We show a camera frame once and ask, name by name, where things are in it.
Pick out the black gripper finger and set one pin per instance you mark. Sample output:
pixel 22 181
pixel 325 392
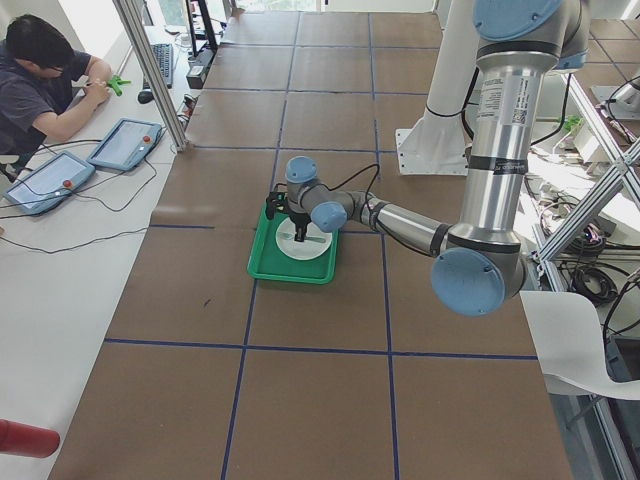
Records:
pixel 300 233

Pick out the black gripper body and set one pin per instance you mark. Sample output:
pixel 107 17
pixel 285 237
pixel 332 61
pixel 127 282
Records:
pixel 298 219

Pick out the clear plastic fork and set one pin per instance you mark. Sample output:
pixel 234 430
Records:
pixel 292 236

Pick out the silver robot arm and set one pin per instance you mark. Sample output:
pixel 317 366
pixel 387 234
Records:
pixel 478 264

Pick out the white round plate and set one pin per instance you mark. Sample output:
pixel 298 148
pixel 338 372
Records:
pixel 302 251

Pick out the green plastic tray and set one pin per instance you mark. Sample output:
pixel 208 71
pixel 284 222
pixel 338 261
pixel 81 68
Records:
pixel 267 262

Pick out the brown paper table cover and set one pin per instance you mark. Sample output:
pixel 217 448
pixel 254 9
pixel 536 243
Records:
pixel 206 373

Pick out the blue teach pendant far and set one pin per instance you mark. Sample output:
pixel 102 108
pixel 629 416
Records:
pixel 126 145

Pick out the blue teach pendant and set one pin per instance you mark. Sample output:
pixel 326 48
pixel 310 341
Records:
pixel 48 185
pixel 126 145

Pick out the black keyboard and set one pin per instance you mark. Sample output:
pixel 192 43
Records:
pixel 164 57

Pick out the green plastic tool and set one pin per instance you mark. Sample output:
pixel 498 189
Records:
pixel 116 83

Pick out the blue teach pendant near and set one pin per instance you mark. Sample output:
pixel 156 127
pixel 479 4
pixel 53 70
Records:
pixel 48 185

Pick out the white curved sheet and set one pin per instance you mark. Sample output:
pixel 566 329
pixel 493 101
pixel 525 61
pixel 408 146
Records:
pixel 568 342

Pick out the seated person dark shirt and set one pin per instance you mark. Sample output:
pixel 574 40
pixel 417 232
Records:
pixel 48 89

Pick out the red cylinder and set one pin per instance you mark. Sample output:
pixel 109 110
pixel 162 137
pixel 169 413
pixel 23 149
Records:
pixel 27 440

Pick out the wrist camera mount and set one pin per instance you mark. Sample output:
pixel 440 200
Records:
pixel 276 202

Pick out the white pedestal base plate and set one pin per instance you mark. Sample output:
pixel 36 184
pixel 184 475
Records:
pixel 422 151

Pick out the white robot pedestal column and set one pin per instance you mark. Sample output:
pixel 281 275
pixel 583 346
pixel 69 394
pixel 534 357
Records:
pixel 454 70

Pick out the aluminium frame post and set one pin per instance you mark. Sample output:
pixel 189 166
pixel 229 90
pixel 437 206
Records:
pixel 130 18

